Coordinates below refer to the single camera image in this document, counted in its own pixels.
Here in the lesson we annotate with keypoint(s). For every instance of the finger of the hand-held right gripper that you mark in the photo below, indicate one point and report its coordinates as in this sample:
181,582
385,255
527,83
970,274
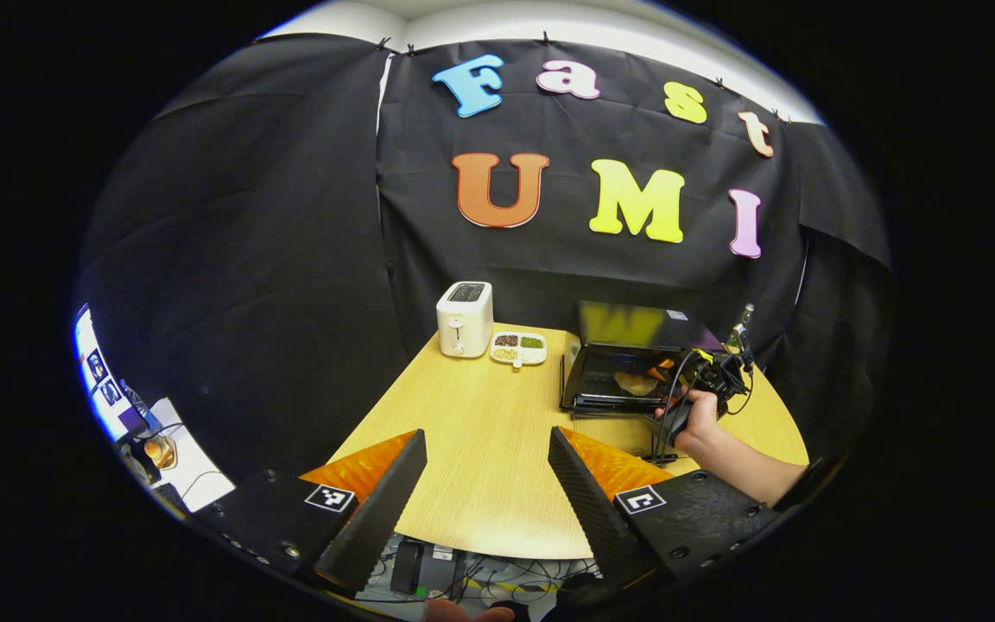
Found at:
668,373

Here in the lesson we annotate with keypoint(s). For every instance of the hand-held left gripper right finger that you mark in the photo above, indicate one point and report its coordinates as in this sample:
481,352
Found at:
592,518

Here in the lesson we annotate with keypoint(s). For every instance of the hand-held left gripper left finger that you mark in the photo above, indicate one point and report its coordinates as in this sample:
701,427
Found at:
385,510

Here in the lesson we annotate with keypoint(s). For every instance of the golden croissant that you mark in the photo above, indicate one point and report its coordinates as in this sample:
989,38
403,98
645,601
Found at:
634,383

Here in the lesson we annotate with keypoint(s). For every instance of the black electric oven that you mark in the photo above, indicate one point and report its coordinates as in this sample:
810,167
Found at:
636,324

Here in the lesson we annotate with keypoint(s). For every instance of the green glass bottle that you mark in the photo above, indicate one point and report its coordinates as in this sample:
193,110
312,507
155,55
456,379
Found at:
744,321

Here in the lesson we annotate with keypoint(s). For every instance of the black power supply box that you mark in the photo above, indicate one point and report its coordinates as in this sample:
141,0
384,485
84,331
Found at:
407,566

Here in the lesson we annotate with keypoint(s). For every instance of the white divided snack plate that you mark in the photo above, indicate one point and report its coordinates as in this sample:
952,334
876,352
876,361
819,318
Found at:
517,350

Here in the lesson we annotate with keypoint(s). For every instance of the white side table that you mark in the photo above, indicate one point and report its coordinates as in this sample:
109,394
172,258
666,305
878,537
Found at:
195,466

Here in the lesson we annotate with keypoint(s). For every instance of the white toaster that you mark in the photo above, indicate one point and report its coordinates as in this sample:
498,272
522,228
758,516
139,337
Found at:
463,324

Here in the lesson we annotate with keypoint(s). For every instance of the brown round object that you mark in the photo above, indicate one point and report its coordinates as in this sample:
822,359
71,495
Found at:
159,452

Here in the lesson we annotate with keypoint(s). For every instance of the black backdrop cloth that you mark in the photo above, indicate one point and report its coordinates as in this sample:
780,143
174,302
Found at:
247,259

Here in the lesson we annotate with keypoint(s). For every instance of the white wall poster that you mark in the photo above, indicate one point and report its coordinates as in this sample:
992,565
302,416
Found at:
104,389

